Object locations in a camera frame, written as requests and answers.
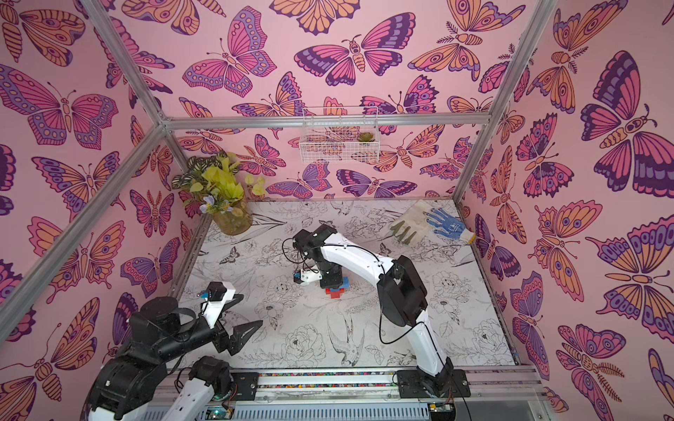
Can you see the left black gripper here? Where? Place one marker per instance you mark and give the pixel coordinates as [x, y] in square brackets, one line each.
[236, 339]

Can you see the long blue lego brick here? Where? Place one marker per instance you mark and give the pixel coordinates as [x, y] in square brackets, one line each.
[345, 284]

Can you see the long red lego brick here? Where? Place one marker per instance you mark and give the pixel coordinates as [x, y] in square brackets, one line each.
[335, 293]

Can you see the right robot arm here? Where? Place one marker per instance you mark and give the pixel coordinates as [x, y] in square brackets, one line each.
[401, 294]

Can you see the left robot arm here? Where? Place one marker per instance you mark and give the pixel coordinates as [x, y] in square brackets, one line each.
[160, 332]

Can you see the green beige work glove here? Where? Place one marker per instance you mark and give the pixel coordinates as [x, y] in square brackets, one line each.
[412, 226]

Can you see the potted green plant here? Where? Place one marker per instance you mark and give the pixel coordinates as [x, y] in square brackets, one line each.
[218, 190]

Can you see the small succulent in basket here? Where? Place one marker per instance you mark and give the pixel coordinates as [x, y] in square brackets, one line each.
[366, 137]

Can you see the blue work glove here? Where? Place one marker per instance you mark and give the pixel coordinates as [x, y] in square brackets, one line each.
[449, 227]

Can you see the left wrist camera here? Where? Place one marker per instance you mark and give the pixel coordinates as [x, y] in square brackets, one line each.
[216, 296]

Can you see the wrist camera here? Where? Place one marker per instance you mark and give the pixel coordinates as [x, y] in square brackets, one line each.
[303, 276]
[216, 296]

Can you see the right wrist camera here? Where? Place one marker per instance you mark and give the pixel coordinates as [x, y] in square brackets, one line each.
[303, 276]

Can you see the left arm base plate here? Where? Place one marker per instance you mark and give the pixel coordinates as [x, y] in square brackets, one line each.
[243, 386]

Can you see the white wire basket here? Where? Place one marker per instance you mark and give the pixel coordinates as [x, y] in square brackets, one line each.
[331, 134]

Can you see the white vented cable duct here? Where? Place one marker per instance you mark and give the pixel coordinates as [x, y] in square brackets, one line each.
[314, 411]

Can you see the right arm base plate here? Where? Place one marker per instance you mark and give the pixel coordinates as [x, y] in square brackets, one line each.
[414, 383]

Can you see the aluminium rail with beads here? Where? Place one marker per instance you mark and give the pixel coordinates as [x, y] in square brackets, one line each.
[349, 385]

